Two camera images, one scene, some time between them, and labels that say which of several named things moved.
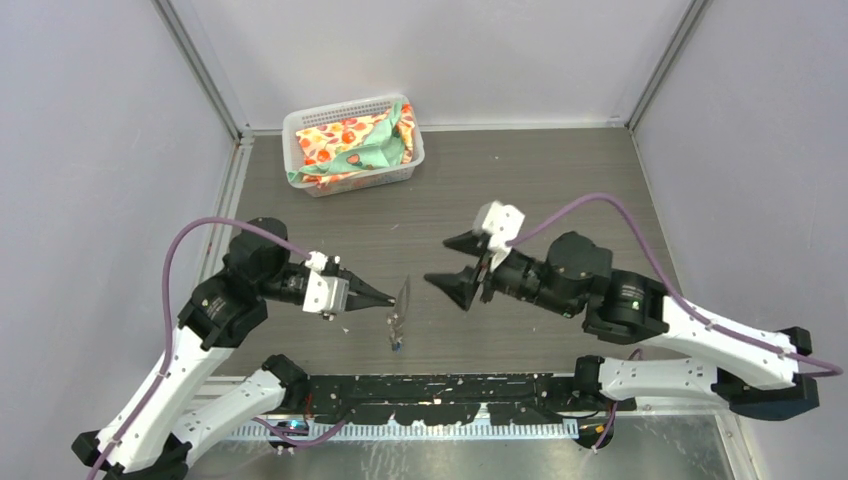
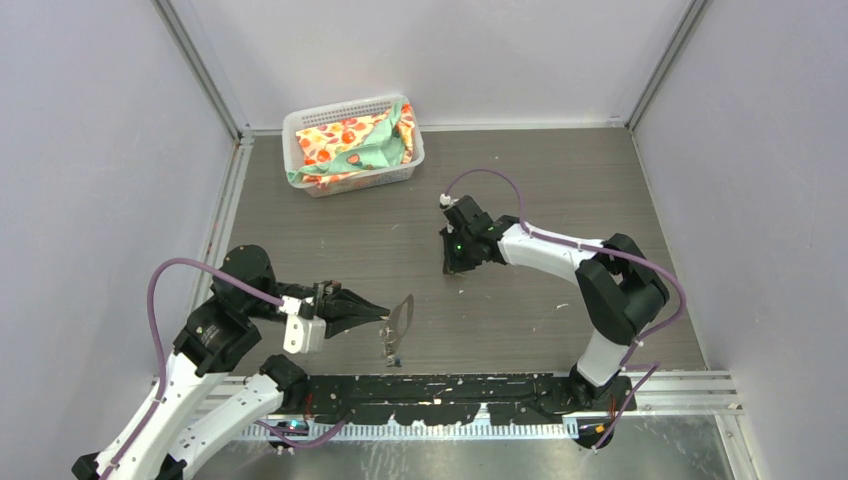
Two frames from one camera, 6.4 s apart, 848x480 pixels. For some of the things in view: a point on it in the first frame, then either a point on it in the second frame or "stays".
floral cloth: (383, 140) stays
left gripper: (361, 294) -> (343, 308)
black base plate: (509, 399) stays
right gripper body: (486, 275) -> (459, 255)
